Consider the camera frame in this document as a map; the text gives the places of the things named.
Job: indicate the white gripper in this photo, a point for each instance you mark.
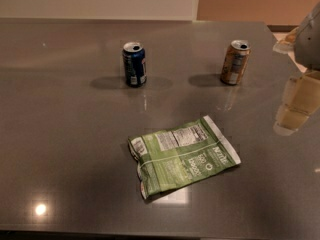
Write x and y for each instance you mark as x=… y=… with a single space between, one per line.
x=309 y=43

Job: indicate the orange soda can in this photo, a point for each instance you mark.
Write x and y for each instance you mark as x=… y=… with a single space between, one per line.
x=235 y=62

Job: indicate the green jalapeno chip bag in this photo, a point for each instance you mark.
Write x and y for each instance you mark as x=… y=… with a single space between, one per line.
x=171 y=159

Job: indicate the blue soda can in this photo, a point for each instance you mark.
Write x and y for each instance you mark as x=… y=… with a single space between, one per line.
x=133 y=55

